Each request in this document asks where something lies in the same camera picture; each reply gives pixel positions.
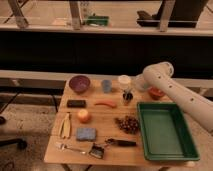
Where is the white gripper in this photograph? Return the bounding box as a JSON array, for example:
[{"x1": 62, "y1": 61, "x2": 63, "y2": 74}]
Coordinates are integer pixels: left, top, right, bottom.
[{"x1": 123, "y1": 74, "x2": 149, "y2": 103}]

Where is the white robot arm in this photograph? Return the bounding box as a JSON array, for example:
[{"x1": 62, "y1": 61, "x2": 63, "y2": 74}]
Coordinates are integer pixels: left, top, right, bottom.
[{"x1": 135, "y1": 62, "x2": 213, "y2": 134}]

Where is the white plastic cup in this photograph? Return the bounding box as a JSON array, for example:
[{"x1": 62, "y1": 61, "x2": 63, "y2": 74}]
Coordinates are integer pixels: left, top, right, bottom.
[{"x1": 118, "y1": 75, "x2": 131, "y2": 91}]

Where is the blue cup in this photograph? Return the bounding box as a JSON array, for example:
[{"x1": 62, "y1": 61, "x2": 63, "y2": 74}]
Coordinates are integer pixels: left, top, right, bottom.
[{"x1": 101, "y1": 80, "x2": 112, "y2": 93}]

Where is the red bowl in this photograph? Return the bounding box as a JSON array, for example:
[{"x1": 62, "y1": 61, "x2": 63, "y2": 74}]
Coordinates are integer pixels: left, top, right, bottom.
[{"x1": 148, "y1": 87, "x2": 165, "y2": 100}]

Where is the orange carrot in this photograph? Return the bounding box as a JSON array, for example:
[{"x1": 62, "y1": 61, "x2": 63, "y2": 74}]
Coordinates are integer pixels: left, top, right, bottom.
[{"x1": 94, "y1": 101, "x2": 117, "y2": 108}]

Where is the bunch of dark grapes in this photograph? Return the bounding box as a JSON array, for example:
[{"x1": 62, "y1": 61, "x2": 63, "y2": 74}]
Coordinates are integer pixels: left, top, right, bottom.
[{"x1": 114, "y1": 116, "x2": 139, "y2": 134}]

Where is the wooden table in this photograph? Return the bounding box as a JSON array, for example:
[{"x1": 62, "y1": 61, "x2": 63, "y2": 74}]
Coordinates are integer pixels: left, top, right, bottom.
[{"x1": 44, "y1": 79, "x2": 196, "y2": 167}]

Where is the orange apple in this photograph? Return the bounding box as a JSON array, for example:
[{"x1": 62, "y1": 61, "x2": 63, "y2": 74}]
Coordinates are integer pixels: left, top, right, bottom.
[{"x1": 77, "y1": 109, "x2": 91, "y2": 123}]

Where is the purple bowl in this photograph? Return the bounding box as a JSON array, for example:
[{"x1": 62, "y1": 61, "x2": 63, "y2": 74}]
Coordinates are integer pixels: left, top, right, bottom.
[{"x1": 69, "y1": 75, "x2": 90, "y2": 94}]

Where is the black rectangular block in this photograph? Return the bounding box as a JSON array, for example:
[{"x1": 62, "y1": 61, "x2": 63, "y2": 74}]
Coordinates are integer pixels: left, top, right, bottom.
[{"x1": 67, "y1": 100, "x2": 86, "y2": 108}]

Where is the green plastic tray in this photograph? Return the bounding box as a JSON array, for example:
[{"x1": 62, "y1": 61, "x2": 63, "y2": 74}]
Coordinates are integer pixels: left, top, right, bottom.
[{"x1": 137, "y1": 102, "x2": 200, "y2": 161}]

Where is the blue sponge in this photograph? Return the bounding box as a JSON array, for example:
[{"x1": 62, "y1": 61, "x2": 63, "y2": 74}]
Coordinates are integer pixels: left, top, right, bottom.
[{"x1": 76, "y1": 128, "x2": 96, "y2": 141}]

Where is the green box in background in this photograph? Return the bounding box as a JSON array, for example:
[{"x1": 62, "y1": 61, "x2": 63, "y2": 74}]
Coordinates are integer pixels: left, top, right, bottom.
[{"x1": 86, "y1": 15, "x2": 109, "y2": 26}]

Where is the silver fork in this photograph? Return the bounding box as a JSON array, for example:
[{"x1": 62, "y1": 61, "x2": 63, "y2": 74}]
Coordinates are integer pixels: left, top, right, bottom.
[{"x1": 55, "y1": 142, "x2": 87, "y2": 155}]

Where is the black office chair base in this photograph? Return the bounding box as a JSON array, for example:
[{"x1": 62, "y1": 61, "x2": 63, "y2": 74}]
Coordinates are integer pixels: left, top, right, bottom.
[{"x1": 0, "y1": 116, "x2": 27, "y2": 150}]

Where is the black handled spatula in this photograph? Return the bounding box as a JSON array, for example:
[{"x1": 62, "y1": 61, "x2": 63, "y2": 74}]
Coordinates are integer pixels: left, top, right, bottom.
[{"x1": 89, "y1": 138, "x2": 137, "y2": 159}]

